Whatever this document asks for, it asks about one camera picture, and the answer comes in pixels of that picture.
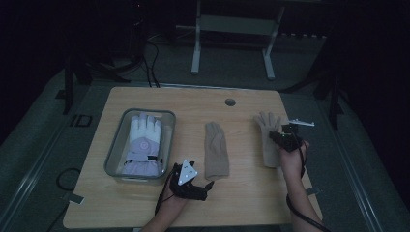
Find person's right hand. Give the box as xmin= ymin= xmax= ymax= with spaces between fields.
xmin=278 ymin=139 xmax=310 ymax=182

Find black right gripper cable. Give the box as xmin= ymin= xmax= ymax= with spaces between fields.
xmin=285 ymin=141 xmax=332 ymax=232

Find black stand with legs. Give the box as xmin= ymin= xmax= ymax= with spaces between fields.
xmin=62 ymin=18 xmax=144 ymax=116
xmin=279 ymin=61 xmax=347 ymax=131

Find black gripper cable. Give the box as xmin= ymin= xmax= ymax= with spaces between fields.
xmin=285 ymin=141 xmax=332 ymax=232
xmin=154 ymin=167 xmax=178 ymax=217

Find clear plastic bin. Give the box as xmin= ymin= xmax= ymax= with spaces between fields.
xmin=103 ymin=107 xmax=177 ymax=186

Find beige knit glove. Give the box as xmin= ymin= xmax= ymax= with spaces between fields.
xmin=204 ymin=121 xmax=231 ymax=182
xmin=255 ymin=110 xmax=284 ymax=169

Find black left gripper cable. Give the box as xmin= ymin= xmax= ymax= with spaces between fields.
xmin=154 ymin=167 xmax=178 ymax=217

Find black hanging cables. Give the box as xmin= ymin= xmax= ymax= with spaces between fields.
xmin=141 ymin=40 xmax=161 ymax=89

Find person's left hand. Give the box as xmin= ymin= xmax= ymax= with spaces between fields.
xmin=160 ymin=187 xmax=189 ymax=212

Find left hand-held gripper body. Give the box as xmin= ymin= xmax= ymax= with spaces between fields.
xmin=168 ymin=159 xmax=208 ymax=202

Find black floor cable loop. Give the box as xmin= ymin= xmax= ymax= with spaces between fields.
xmin=56 ymin=167 xmax=82 ymax=192

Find white metal stand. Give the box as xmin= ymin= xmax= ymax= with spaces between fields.
xmin=190 ymin=0 xmax=287 ymax=81

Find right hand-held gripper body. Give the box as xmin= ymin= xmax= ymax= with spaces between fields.
xmin=276 ymin=118 xmax=316 ymax=153

